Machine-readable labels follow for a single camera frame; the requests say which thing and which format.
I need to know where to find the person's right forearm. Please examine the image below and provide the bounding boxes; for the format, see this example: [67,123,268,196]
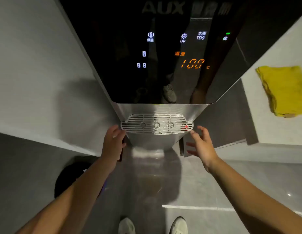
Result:
[207,157,302,234]

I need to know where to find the silver drip tray grille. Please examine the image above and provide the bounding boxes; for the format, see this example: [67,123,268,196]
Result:
[120,114,194,135]

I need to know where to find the person's right white shoe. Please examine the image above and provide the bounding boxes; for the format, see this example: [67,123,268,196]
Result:
[170,216,188,234]

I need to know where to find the yellow cloth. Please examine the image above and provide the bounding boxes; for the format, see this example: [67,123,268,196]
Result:
[256,66,302,118]

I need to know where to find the person's left forearm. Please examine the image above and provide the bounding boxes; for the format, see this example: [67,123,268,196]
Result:
[16,156,121,234]

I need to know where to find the black glass water dispenser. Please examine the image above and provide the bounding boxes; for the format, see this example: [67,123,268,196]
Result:
[57,0,302,152]

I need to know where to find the person's right hand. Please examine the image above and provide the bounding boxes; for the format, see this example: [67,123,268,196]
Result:
[186,126,220,173]

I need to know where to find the person's left white shoe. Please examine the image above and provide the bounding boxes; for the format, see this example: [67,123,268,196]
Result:
[118,217,136,234]

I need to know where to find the person's white shoe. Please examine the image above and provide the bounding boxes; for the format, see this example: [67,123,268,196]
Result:
[118,217,136,234]
[170,216,188,234]

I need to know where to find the person's left hand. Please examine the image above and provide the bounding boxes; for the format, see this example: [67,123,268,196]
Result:
[100,125,127,164]

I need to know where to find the black round waste bin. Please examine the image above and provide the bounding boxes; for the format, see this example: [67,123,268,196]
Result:
[54,156,104,199]

